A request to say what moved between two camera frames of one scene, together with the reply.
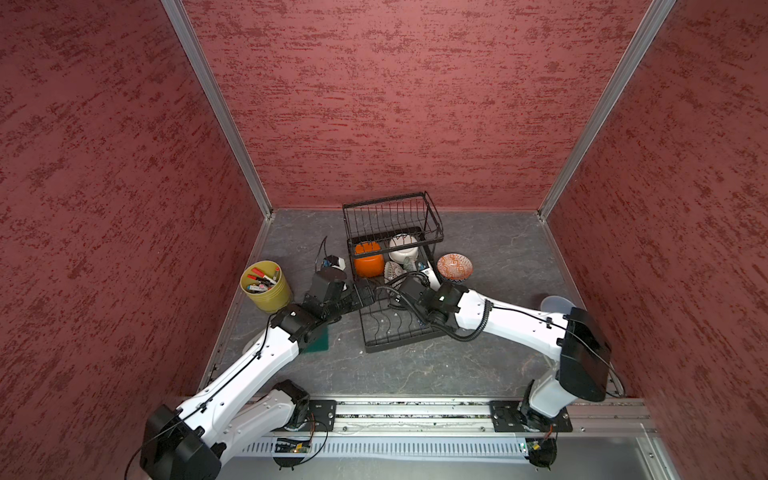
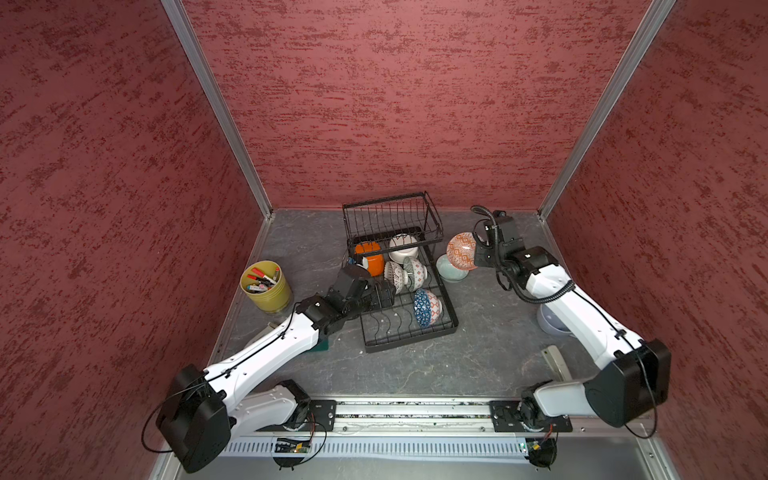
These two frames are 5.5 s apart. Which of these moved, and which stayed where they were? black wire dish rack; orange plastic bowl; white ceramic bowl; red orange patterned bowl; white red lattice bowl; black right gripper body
Moved: red orange patterned bowl; black right gripper body
Stayed: black wire dish rack; white ceramic bowl; white red lattice bowl; orange plastic bowl
